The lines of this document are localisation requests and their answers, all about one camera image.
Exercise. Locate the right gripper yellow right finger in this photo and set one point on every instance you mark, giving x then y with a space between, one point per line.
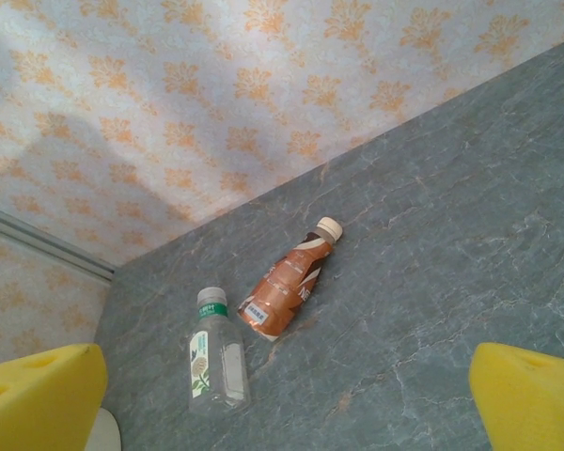
531 409

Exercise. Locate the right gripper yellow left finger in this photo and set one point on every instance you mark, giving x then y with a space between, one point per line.
33 404

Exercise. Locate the clear bottle flower label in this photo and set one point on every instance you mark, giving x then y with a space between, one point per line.
216 357

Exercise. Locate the brown coffee drink bottle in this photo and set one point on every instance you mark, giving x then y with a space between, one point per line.
286 286

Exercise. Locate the aluminium wall corner rail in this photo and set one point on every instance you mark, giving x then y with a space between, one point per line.
42 239

